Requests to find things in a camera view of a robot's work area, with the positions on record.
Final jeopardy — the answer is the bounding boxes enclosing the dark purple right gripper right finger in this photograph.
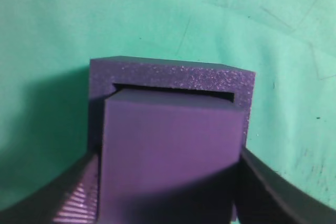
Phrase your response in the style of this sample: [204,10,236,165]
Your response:
[236,148,335,223]

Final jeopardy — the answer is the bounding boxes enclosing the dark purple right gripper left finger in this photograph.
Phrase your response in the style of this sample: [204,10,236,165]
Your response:
[1,153,99,223]

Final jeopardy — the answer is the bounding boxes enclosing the dark purple cube block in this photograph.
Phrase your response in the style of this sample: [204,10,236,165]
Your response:
[98,89,244,223]

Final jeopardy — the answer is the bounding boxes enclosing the purple foam groove base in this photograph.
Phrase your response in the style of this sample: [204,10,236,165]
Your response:
[88,57,255,165]

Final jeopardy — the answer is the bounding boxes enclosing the green table cloth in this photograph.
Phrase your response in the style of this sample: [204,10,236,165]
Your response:
[1,0,335,208]

